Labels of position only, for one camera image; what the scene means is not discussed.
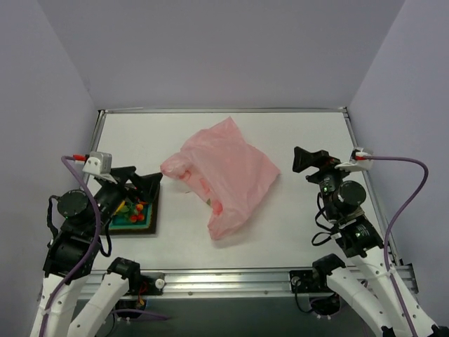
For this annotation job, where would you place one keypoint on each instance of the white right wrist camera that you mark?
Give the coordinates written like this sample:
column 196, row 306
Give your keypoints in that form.
column 360, row 160

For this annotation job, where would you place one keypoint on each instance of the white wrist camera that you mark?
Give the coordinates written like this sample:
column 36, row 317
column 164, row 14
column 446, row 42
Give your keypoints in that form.
column 95, row 163
column 360, row 160

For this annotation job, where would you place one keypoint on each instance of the red orange fake fruit bunch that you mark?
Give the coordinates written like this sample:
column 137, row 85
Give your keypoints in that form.
column 133, row 212

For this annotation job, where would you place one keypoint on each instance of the pink plastic bag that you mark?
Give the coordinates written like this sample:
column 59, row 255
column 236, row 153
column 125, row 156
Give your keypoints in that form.
column 224, row 171

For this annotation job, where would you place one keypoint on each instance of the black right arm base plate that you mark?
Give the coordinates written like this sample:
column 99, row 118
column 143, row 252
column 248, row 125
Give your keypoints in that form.
column 314, row 280

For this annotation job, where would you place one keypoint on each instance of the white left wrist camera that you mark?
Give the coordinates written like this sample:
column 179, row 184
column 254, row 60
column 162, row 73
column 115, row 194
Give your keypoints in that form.
column 95, row 163

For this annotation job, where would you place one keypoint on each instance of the yellow fake fruit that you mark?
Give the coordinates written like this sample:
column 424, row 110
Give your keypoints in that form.
column 122, row 204

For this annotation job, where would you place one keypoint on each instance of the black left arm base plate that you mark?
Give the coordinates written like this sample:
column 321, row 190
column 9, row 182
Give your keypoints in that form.
column 151, row 284

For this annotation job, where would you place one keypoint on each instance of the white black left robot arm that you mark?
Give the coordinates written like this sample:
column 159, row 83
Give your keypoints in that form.
column 73, row 250

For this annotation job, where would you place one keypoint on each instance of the aluminium front rail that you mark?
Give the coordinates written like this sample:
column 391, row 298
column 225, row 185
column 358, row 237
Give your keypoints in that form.
column 226, row 283

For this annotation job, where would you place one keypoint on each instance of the green square ceramic plate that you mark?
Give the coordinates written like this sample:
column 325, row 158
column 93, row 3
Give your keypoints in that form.
column 116, row 224

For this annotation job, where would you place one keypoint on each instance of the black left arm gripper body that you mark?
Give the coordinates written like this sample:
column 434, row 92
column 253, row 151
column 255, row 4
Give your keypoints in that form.
column 123, row 183

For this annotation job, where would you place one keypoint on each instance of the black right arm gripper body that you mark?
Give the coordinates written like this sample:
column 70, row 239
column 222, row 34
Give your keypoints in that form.
column 323, row 168

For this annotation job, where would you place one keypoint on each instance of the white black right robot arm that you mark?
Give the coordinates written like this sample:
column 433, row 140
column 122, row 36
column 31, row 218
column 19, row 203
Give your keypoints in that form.
column 385, row 303

